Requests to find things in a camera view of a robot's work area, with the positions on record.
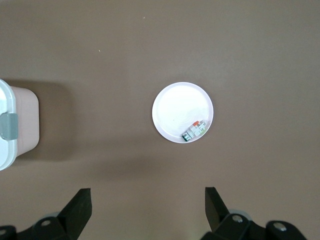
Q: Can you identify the white switch with orange tab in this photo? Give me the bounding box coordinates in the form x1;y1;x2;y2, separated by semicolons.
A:
181;120;208;143

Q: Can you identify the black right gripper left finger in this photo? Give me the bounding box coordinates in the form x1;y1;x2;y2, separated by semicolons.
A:
0;188;93;240

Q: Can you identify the pink round plate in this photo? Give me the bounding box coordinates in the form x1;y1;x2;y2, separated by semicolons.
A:
151;81;216;144

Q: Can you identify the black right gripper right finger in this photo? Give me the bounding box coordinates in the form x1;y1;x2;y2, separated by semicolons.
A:
201;186;308;240

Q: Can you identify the white lidded storage box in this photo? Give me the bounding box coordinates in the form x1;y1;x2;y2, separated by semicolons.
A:
0;78;41;172

